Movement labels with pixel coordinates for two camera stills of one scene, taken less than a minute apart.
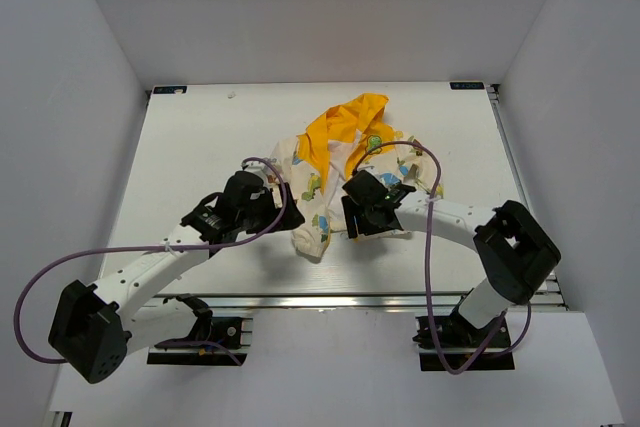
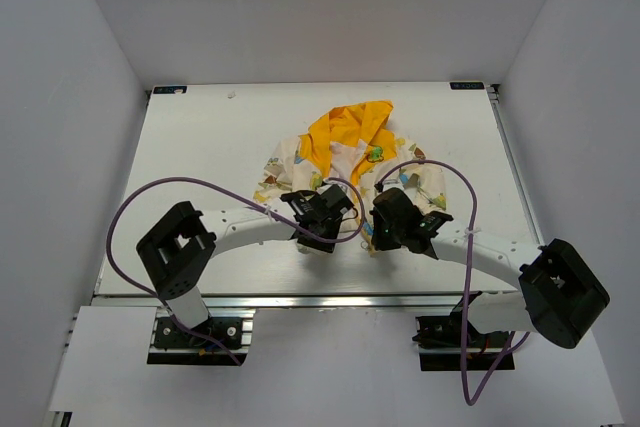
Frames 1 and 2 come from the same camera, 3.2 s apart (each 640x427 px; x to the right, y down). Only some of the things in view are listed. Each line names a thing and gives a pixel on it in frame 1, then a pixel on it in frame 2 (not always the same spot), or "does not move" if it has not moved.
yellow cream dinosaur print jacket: [350, 136] does not move
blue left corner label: [169, 89] does not move
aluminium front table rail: [339, 301] does not move
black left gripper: [291, 218] → [317, 244]
